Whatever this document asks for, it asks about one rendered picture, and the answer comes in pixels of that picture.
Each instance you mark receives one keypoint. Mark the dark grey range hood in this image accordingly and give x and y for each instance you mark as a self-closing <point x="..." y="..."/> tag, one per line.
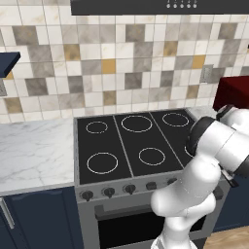
<point x="129" y="7"/>

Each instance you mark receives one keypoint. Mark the navy cupboard door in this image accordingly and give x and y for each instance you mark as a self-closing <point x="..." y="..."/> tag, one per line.
<point x="235" y="207"/>
<point x="42" y="220"/>

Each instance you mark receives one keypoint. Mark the grey wall socket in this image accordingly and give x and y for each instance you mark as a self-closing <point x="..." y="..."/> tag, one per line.
<point x="206" y="74"/>

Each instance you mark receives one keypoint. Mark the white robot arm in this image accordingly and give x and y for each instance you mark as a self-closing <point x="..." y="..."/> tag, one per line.
<point x="197" y="181"/>

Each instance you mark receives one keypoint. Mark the black glass oven door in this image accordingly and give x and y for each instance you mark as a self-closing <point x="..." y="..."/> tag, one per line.
<point x="129" y="230"/>

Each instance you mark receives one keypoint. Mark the grey stove with black hob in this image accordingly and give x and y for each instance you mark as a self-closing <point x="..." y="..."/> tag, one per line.
<point x="107" y="142"/>

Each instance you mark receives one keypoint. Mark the navy wall cupboard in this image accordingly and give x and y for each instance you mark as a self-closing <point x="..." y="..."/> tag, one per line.
<point x="7" y="63"/>

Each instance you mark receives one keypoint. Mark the dark red box appliance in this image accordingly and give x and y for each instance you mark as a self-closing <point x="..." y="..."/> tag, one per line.
<point x="233" y="92"/>

